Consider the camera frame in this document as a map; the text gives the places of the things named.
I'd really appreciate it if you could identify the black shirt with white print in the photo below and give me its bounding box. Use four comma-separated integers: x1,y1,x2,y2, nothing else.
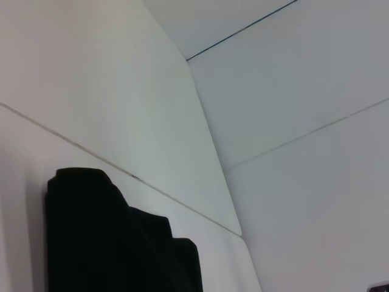
44,167,204,292

